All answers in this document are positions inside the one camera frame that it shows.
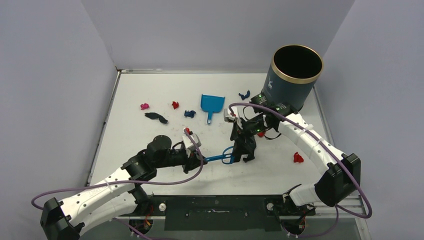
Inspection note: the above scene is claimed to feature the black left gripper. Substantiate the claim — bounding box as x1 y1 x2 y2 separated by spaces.
155 148 208 174

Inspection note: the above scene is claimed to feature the blue hand brush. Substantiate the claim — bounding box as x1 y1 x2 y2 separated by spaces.
204 146 235 165

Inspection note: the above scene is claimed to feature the blue plastic dustpan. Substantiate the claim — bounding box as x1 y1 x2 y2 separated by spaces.
200 94 225 125

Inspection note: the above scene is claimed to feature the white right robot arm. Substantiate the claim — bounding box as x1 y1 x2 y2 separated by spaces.
224 93 361 215

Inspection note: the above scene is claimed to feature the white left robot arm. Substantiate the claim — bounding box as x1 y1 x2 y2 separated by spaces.
40 131 207 240

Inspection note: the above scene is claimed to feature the dark blue paper scrap centre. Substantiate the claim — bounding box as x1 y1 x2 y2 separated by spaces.
183 110 196 118

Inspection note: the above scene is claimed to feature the dark blue paper scrap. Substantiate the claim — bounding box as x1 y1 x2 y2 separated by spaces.
183 110 196 118
238 90 251 101

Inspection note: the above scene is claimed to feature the black paper scrap left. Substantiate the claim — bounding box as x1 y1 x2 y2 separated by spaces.
144 112 169 125

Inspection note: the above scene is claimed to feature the dark blue paper scrap top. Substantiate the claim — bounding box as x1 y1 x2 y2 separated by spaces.
238 90 251 101

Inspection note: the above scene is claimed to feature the red paper scrap left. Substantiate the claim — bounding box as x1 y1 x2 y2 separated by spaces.
171 101 180 110

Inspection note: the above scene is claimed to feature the red paper scrap right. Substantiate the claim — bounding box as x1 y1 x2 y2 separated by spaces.
293 152 304 164

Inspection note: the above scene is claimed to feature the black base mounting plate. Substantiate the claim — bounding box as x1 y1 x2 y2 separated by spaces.
129 194 316 232

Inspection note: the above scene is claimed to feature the small pink paper scrap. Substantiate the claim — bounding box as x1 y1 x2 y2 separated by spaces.
140 103 150 111

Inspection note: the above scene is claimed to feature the dark blue gold-rimmed bin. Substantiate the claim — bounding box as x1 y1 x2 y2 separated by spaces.
261 44 324 111

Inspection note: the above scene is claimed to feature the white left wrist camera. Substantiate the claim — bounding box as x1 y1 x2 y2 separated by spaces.
182 133 202 157

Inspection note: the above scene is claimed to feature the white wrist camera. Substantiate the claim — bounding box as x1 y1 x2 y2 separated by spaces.
182 133 202 157
223 106 243 129

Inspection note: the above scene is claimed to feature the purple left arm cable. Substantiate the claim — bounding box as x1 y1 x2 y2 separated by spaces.
31 129 205 240

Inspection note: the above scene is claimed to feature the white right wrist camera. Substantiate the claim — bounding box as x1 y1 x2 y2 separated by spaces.
223 106 243 129

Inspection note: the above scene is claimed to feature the aluminium rail frame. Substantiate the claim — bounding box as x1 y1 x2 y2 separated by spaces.
311 195 369 220

